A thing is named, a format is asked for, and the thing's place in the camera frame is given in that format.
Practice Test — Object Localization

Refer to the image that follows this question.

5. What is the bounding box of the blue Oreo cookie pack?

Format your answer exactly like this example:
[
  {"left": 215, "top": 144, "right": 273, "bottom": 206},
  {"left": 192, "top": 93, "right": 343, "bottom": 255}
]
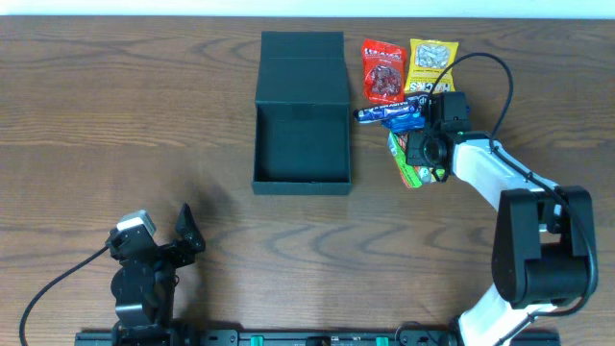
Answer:
[{"left": 381, "top": 114, "right": 426, "bottom": 134}]

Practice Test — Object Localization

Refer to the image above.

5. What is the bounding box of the yellow Hacks candy bag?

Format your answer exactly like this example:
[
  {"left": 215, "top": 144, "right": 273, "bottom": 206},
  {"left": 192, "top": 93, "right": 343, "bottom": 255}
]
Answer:
[{"left": 405, "top": 38, "right": 459, "bottom": 94}]

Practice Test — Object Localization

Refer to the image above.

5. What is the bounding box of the green Haribo gummy bag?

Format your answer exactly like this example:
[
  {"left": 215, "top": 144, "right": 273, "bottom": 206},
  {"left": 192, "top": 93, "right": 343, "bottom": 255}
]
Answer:
[{"left": 387, "top": 132, "right": 445, "bottom": 188}]

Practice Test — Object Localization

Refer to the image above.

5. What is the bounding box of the red Hacks candy bag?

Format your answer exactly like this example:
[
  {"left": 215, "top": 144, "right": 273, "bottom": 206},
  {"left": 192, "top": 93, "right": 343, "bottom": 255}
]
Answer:
[{"left": 361, "top": 39, "right": 407, "bottom": 105}]

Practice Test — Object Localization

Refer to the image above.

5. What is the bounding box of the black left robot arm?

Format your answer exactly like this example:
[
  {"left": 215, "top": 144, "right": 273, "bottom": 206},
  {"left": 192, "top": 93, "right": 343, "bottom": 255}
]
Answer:
[{"left": 106, "top": 204, "right": 206, "bottom": 345}]

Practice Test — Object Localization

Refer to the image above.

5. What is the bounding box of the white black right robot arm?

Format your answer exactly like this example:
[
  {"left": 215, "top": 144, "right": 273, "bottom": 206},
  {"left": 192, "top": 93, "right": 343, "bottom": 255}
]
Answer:
[{"left": 406, "top": 92, "right": 598, "bottom": 345}]

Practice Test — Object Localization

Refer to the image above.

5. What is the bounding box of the blue Eclipse mint tin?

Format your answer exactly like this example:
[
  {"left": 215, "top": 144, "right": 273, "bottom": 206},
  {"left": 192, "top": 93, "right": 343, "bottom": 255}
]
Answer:
[{"left": 405, "top": 91, "right": 429, "bottom": 109}]

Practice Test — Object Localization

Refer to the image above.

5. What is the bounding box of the blue Dairy Milk chocolate bar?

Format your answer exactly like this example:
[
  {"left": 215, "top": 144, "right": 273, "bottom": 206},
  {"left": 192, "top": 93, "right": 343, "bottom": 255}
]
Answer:
[{"left": 354, "top": 102, "right": 421, "bottom": 123}]

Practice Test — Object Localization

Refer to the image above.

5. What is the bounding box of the dark green open box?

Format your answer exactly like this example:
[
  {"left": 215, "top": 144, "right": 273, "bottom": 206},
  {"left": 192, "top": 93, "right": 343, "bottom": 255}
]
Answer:
[{"left": 252, "top": 32, "right": 352, "bottom": 195}]

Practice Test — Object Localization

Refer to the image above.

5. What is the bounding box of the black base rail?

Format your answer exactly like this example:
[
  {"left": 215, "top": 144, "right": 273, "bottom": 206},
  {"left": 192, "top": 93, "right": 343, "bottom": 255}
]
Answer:
[{"left": 74, "top": 328, "right": 562, "bottom": 346}]

